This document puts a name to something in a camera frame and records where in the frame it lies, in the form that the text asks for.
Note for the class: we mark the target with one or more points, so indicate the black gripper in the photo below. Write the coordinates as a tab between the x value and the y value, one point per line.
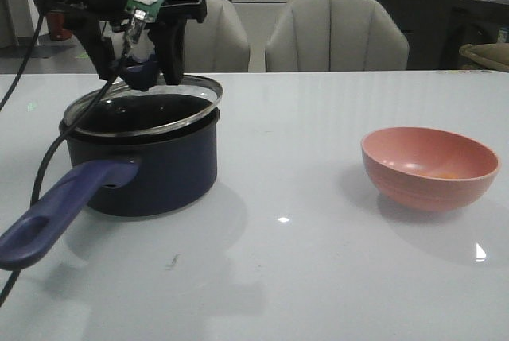
82	18

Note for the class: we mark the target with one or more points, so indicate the glass lid blue knob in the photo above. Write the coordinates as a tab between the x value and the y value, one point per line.
124	112

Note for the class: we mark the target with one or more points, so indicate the pink bowl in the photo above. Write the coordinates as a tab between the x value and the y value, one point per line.
428	169

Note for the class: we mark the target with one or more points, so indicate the red bin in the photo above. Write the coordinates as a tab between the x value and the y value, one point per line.
57	31

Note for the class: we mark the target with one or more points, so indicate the left grey upholstered chair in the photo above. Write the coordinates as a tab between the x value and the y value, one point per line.
218	44

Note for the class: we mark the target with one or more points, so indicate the grey upholstered chair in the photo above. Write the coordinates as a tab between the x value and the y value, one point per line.
218	44
335	36

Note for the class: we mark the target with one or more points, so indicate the dark blue saucepan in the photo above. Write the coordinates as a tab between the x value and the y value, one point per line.
128	177

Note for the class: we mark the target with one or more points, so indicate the right grey upholstered chair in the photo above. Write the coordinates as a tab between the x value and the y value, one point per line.
335	36

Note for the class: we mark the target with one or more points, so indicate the dark side table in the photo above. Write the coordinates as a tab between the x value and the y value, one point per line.
475	22

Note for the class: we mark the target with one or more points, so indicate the beige cushion seat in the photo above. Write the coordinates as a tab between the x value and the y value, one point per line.
485	57

